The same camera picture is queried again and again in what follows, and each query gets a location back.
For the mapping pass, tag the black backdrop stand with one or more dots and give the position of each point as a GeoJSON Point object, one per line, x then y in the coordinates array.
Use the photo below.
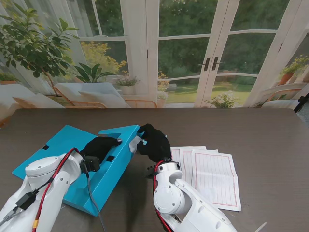
{"type": "Point", "coordinates": [301, 102]}

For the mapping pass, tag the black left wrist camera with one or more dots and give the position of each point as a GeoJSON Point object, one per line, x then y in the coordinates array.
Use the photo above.
{"type": "Point", "coordinates": [91, 163]}

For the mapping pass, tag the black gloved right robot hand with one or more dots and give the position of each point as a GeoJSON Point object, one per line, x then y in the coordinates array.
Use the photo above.
{"type": "Point", "coordinates": [158, 145]}

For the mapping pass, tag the black velcro patch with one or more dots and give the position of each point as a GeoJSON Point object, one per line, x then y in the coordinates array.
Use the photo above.
{"type": "Point", "coordinates": [45, 147]}
{"type": "Point", "coordinates": [110, 158]}

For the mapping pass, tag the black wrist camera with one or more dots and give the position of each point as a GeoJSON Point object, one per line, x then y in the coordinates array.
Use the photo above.
{"type": "Point", "coordinates": [150, 172]}
{"type": "Point", "coordinates": [91, 163]}

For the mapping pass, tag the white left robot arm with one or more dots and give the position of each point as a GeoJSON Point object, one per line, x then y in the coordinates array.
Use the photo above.
{"type": "Point", "coordinates": [21, 207]}

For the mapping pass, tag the red lined paper sheet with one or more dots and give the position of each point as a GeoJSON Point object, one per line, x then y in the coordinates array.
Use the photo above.
{"type": "Point", "coordinates": [175, 159]}
{"type": "Point", "coordinates": [217, 181]}
{"type": "Point", "coordinates": [187, 166]}

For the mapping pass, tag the blue file box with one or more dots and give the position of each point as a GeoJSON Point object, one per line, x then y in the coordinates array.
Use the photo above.
{"type": "Point", "coordinates": [65, 137]}

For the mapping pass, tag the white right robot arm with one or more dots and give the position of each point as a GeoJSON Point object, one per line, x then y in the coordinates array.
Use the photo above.
{"type": "Point", "coordinates": [183, 203]}

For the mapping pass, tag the garden window backdrop banner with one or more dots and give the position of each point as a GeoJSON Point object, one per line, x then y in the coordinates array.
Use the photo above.
{"type": "Point", "coordinates": [183, 60]}

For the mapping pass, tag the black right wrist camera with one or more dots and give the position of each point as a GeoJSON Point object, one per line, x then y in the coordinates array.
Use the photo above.
{"type": "Point", "coordinates": [150, 172]}

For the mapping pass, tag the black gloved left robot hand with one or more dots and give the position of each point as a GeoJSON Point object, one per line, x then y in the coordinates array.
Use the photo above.
{"type": "Point", "coordinates": [100, 146]}

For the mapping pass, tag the white peeled label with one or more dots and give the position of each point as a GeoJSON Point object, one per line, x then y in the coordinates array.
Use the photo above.
{"type": "Point", "coordinates": [134, 145]}

